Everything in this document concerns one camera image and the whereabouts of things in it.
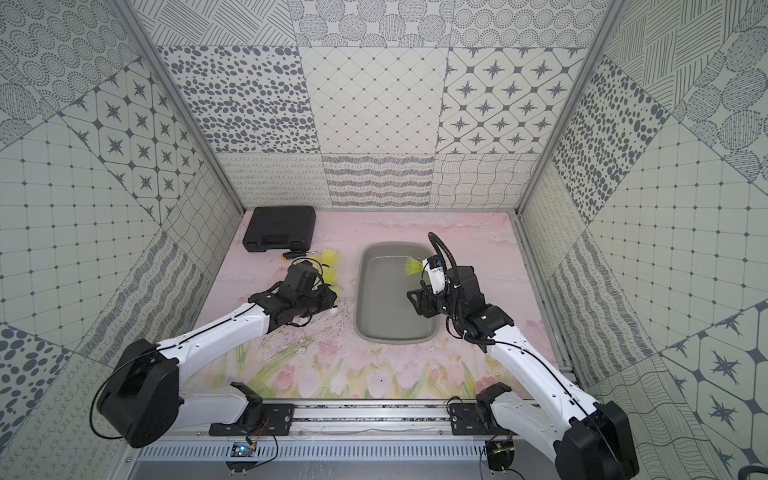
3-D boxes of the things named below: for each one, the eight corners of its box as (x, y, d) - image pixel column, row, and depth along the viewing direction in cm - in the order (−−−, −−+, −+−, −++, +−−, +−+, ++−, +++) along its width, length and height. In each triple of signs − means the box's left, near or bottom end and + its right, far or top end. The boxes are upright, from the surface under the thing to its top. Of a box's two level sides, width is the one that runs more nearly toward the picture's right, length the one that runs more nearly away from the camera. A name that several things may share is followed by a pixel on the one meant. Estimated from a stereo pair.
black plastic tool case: (245, 255, 110) (238, 244, 105) (261, 218, 123) (255, 206, 117) (309, 255, 110) (305, 244, 105) (318, 218, 123) (315, 206, 117)
